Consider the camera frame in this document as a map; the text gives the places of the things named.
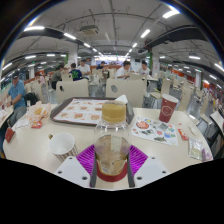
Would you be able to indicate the brown houndstooth mug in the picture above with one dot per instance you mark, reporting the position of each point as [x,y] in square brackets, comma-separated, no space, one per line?
[61,145]

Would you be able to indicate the small red sauce packet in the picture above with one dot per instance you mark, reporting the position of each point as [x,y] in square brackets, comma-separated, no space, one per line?
[183,134]

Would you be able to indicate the crumpled food wrapper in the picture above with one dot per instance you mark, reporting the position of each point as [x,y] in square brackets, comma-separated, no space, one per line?
[38,113]

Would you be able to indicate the red paper cup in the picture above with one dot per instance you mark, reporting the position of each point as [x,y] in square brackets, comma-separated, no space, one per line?
[167,108]

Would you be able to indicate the white paper slip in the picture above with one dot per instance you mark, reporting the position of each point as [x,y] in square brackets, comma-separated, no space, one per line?
[21,124]

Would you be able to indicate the ceiling air conditioner unit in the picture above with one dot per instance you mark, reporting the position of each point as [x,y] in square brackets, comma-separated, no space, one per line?
[89,30]

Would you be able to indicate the group of beige chairs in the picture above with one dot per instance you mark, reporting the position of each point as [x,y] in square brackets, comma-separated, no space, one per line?
[71,90]

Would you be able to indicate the person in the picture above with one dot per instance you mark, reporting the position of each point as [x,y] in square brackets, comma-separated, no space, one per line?
[76,73]
[56,76]
[144,68]
[122,70]
[16,95]
[101,65]
[85,68]

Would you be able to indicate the group of ceiling lights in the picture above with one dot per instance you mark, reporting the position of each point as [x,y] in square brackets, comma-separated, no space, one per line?
[170,14]

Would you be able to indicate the neighbouring table with paper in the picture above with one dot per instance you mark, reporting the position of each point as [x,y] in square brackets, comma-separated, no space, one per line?
[5,115]

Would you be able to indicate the white paper napkin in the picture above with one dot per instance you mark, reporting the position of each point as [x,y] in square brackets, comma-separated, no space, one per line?
[121,99]

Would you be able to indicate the brown food tray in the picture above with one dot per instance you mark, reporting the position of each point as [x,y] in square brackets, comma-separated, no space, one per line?
[80,111]

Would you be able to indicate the colourful printed paper flyer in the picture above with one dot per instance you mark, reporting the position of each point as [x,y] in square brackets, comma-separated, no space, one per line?
[153,130]

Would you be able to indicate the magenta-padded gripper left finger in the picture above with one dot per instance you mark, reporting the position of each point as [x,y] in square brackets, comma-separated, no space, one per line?
[85,159]

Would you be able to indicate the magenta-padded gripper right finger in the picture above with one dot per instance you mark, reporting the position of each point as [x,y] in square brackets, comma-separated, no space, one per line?
[138,159]

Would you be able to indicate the black backpack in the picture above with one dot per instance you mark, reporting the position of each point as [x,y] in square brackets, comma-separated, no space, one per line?
[31,99]

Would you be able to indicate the clear plastic bag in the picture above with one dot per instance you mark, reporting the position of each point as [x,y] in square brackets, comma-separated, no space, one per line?
[196,148]

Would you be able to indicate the clear bottle with yellow drink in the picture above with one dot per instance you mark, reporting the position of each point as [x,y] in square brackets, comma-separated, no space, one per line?
[111,150]

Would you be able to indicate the white neighbouring table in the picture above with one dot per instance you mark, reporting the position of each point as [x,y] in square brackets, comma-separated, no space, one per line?
[217,118]

